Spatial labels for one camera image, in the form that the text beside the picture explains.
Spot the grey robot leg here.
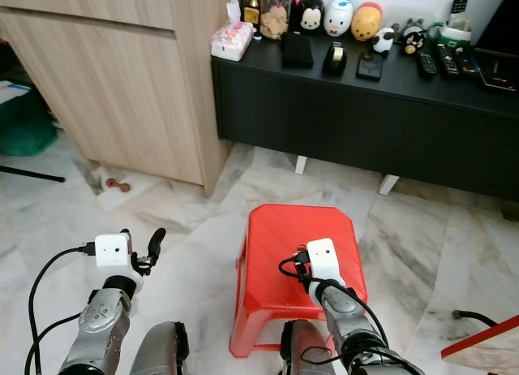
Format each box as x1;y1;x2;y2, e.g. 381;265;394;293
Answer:
280;318;338;375
130;321;190;375

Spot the black television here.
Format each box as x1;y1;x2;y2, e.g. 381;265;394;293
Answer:
476;0;519;52

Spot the red plastic stool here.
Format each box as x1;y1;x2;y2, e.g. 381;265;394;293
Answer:
228;202;371;360

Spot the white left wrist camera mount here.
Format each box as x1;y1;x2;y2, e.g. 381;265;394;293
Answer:
94;233;135;273

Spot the white duck plush toy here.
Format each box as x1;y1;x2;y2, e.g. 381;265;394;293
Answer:
324;0;355;38

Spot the light wooden cabinet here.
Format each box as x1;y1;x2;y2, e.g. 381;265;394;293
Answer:
0;0;241;199

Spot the black floor cable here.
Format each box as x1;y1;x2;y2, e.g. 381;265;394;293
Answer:
452;309;500;328

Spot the brown dumbbell toy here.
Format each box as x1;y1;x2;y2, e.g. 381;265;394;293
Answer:
105;178;131;193

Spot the black TV console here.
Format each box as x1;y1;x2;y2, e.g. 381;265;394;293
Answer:
210;31;519;202

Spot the black floor rod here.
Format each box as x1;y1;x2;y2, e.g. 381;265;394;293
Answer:
0;165;66;184

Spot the black remote control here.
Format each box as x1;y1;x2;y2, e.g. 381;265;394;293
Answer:
415;51;440;76
456;49;480;75
435;43;462;76

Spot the red-lidded snack jar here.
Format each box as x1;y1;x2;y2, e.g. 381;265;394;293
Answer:
259;0;295;41

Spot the black wallet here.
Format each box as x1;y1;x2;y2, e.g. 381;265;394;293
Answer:
280;31;316;70

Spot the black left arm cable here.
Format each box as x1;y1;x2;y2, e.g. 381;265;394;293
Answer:
24;312;84;375
25;242;98;375

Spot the yellow bear plush toy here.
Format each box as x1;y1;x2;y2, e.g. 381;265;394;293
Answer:
351;2;384;42

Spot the small black box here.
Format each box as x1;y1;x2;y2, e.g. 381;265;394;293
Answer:
356;51;385;83

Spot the grey left robot leg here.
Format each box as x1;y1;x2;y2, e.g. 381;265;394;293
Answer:
130;321;190;375

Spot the black mouse plush toy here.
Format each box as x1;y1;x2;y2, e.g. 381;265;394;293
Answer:
294;0;326;34

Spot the gold bottle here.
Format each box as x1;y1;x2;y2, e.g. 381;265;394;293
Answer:
243;0;265;26

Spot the pink tissue pack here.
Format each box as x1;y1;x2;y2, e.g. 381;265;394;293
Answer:
210;6;255;63

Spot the black set-top box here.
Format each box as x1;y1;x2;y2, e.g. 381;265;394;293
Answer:
476;50;519;93

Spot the black tape dispenser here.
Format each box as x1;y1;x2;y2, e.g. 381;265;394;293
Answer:
322;41;349;76

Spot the small black mouse figurine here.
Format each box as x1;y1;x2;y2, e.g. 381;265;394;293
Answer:
401;21;427;56

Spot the grey right robot leg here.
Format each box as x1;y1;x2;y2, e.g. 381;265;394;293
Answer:
280;318;338;375

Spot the green bag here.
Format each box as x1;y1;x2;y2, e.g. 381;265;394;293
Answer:
0;86;58;157

